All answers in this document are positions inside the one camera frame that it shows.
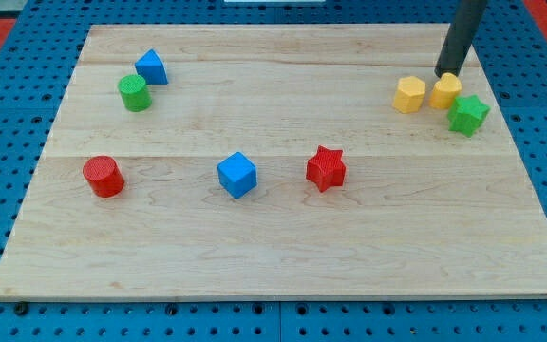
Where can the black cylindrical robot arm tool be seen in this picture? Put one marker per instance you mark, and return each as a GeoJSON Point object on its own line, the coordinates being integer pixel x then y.
{"type": "Point", "coordinates": [459, 37]}

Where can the blue cube block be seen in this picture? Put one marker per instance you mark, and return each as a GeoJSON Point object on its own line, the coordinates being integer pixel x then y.
{"type": "Point", "coordinates": [237, 175]}

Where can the red star block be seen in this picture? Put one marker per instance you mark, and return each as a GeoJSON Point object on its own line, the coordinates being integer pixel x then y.
{"type": "Point", "coordinates": [326, 168]}

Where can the light wooden board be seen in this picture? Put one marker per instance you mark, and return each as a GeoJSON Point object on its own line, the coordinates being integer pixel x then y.
{"type": "Point", "coordinates": [424, 213]}

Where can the yellow hexagon block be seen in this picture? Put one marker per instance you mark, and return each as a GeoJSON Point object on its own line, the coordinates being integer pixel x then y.
{"type": "Point", "coordinates": [409, 94]}

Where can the green cylinder block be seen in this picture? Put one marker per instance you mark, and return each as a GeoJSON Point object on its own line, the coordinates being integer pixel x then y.
{"type": "Point", "coordinates": [134, 93]}

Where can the blue triangle block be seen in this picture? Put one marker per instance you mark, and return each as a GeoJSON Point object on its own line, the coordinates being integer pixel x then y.
{"type": "Point", "coordinates": [151, 67]}

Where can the red cylinder block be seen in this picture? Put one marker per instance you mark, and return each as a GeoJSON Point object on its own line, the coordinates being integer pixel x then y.
{"type": "Point", "coordinates": [103, 176]}

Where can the yellow heart block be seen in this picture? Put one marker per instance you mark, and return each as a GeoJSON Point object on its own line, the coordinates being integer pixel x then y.
{"type": "Point", "coordinates": [444, 91]}

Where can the green star block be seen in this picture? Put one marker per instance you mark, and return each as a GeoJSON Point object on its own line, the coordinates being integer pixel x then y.
{"type": "Point", "coordinates": [467, 114]}

